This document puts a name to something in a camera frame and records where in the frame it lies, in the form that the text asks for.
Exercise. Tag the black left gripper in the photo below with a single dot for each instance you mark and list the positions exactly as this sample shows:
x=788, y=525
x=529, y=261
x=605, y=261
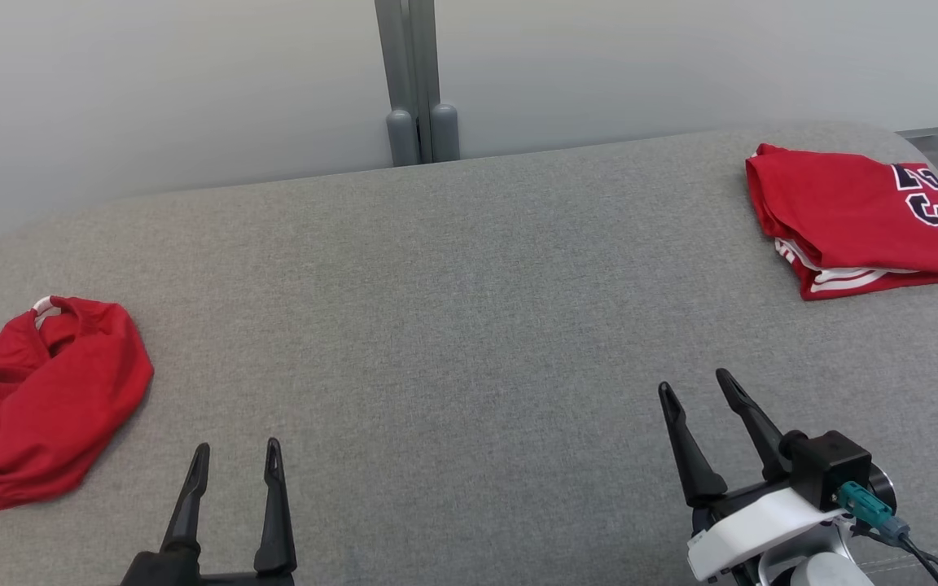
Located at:
x=168, y=572

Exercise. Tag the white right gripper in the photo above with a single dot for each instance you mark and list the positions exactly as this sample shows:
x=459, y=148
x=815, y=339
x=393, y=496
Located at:
x=762, y=529

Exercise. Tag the grey fabric sofa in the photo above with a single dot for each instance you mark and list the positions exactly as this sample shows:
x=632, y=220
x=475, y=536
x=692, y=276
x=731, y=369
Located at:
x=453, y=325

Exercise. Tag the red jersey with number 23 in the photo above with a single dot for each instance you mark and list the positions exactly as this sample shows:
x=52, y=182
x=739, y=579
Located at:
x=835, y=203

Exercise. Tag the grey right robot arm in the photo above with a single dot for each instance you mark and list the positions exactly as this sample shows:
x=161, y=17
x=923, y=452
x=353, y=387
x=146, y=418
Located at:
x=827, y=571

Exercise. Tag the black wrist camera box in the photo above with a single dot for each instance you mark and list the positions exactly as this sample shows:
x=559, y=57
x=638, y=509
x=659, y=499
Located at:
x=831, y=460

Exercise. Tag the plain red garment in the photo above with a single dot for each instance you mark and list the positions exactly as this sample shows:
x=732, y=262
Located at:
x=46, y=407

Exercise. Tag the grey metal partition post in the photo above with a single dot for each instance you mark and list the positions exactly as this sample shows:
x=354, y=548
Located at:
x=416, y=81

